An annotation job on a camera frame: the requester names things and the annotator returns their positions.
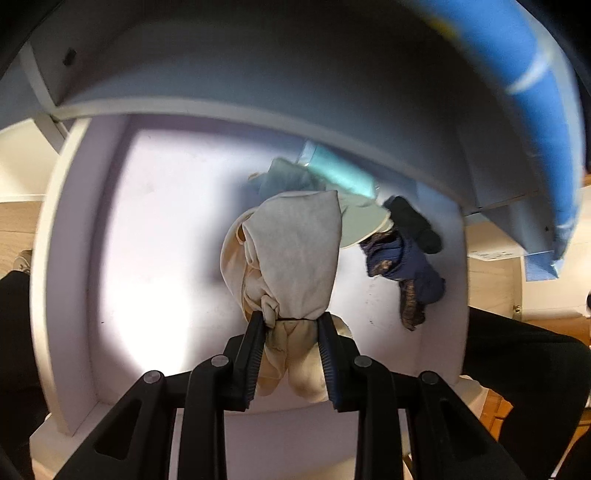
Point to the teal cloth bundle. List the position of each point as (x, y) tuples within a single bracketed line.
[(337, 170)]

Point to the white cabinet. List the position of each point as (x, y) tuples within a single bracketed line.
[(277, 60)]

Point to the black sock bundle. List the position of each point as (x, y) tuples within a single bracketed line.
[(413, 221)]

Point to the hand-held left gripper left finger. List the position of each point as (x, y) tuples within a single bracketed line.
[(249, 364)]

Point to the blue plaid cloth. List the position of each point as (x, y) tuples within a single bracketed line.
[(531, 115)]

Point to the pale green cloth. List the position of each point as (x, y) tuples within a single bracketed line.
[(364, 221)]

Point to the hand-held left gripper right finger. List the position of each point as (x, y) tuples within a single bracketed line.
[(330, 369)]

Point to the person's right leg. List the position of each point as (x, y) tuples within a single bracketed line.
[(531, 369)]

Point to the person's leg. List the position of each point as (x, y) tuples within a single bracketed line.
[(18, 346), (531, 369)]

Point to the person's white shoe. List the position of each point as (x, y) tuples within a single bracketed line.
[(23, 262)]

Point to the navy lace underwear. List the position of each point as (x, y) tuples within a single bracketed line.
[(406, 272)]

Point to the grey-green cloth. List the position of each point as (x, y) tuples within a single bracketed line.
[(286, 177)]

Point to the person's left leg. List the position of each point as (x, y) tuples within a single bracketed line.
[(18, 346)]

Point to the cream cloth bundle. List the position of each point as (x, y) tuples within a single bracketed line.
[(295, 249)]

